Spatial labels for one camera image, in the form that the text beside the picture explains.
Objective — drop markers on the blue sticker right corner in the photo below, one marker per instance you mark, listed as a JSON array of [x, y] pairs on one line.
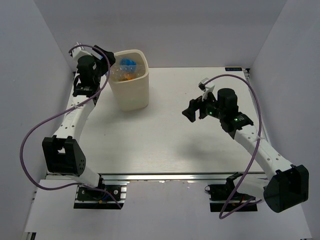
[[233, 69]]

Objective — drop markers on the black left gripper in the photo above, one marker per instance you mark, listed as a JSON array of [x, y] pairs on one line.
[[104, 64]]

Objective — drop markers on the orange juice bottle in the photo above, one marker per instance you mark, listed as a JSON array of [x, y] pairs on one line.
[[126, 77]]

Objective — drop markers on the clear white-cap bottle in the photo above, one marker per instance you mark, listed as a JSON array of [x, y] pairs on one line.
[[116, 72]]

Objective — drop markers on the blue label water bottle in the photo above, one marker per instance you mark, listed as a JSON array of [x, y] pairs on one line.
[[128, 66]]

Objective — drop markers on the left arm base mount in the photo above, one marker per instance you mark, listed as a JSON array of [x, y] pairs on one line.
[[87, 199]]

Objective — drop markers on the aluminium table frame rail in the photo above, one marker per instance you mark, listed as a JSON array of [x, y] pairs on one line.
[[163, 177]]

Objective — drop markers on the cream plastic bin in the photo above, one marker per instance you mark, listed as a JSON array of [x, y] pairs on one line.
[[132, 94]]

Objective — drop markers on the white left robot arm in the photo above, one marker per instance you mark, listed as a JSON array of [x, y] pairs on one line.
[[62, 152]]

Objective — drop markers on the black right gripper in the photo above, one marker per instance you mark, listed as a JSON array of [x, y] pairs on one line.
[[194, 105]]

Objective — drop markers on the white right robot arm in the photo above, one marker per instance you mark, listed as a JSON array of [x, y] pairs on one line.
[[286, 185]]

